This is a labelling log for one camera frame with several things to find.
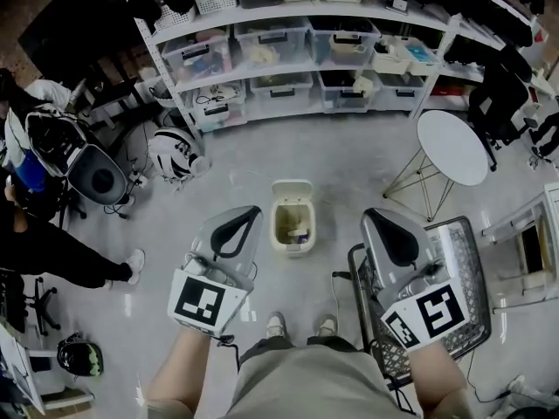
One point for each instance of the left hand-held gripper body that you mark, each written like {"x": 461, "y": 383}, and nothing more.
{"x": 201, "y": 304}

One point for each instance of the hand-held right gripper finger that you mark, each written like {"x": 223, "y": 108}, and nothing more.
{"x": 419, "y": 247}
{"x": 380, "y": 260}

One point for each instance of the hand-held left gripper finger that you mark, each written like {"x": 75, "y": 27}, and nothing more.
{"x": 253, "y": 251}
{"x": 203, "y": 242}

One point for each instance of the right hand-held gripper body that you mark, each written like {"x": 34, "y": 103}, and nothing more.
{"x": 436, "y": 312}

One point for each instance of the blue and white small packet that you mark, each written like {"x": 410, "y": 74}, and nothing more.
{"x": 303, "y": 235}

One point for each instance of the cream waste bin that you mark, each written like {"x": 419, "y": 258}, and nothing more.
{"x": 291, "y": 190}

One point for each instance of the person's right forearm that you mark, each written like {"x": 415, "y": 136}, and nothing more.
{"x": 436, "y": 378}

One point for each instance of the person's left forearm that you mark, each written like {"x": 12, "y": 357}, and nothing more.
{"x": 183, "y": 373}

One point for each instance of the woven-top square table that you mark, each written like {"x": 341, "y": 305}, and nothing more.
{"x": 463, "y": 251}

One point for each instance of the person's left shoe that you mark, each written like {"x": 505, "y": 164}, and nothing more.
{"x": 276, "y": 324}

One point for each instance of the person's shoe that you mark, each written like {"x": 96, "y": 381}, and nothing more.
{"x": 276, "y": 324}
{"x": 327, "y": 324}

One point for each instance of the person's black pants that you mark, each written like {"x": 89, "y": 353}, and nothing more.
{"x": 271, "y": 345}

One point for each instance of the person's right shoe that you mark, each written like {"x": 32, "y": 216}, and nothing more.
{"x": 327, "y": 324}

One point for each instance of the white round table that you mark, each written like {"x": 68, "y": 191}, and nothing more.
{"x": 450, "y": 146}

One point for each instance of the grey pod with black disc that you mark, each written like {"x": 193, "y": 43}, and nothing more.
{"x": 96, "y": 177}

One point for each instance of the black green helmet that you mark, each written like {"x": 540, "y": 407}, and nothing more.
{"x": 80, "y": 358}

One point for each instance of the person's beige shirt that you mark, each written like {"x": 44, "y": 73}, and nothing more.
{"x": 305, "y": 386}

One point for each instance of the white desk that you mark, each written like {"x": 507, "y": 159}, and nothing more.
{"x": 26, "y": 382}
{"x": 552, "y": 194}

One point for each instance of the white round basket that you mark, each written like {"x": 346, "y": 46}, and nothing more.
{"x": 159, "y": 90}

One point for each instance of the black swivel chair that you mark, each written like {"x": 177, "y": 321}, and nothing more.
{"x": 39, "y": 304}

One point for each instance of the black office chair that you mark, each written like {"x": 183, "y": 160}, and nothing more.
{"x": 498, "y": 98}

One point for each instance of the small cream bin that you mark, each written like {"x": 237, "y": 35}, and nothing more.
{"x": 391, "y": 55}
{"x": 421, "y": 57}

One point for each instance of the rows of clear storage bins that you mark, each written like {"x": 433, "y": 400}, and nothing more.
{"x": 271, "y": 46}

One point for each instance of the white metal shelving rack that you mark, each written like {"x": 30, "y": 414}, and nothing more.
{"x": 279, "y": 15}

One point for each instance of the large black display screen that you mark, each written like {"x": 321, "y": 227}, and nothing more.
{"x": 74, "y": 29}

